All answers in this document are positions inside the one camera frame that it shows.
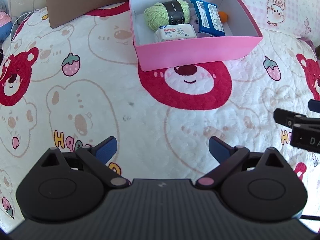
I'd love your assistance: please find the green yarn ball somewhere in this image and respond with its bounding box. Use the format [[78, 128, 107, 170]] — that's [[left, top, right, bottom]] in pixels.
[[143, 0, 190, 31]]

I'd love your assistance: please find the grey bunny plush doll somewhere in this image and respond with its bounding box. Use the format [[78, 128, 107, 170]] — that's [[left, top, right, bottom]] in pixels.
[[0, 1, 12, 43]]

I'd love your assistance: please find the purple Kuromi plush toy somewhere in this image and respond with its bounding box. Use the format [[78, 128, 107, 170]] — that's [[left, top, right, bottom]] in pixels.
[[190, 8, 199, 33]]

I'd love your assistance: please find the blue cookie package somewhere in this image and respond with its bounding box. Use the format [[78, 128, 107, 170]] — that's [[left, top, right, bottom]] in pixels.
[[190, 0, 225, 37]]

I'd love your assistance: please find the cream bear print blanket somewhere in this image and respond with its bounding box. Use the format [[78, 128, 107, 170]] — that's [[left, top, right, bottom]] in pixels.
[[1, 3, 319, 232]]

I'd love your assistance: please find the pink cardboard box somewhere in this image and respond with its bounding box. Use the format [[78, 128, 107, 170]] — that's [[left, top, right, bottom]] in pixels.
[[129, 0, 263, 72]]

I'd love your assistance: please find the white tissue pack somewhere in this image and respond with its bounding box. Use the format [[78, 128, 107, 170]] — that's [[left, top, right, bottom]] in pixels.
[[155, 23, 197, 42]]

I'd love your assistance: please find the orange makeup sponge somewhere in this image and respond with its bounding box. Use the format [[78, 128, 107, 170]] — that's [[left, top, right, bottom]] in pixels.
[[218, 11, 228, 23]]

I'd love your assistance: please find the pink checkered pillow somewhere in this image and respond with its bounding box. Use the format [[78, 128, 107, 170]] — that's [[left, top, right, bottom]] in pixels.
[[242, 0, 319, 44]]

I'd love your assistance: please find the white charging cable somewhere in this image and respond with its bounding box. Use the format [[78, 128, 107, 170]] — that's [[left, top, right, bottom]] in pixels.
[[0, 9, 41, 55]]

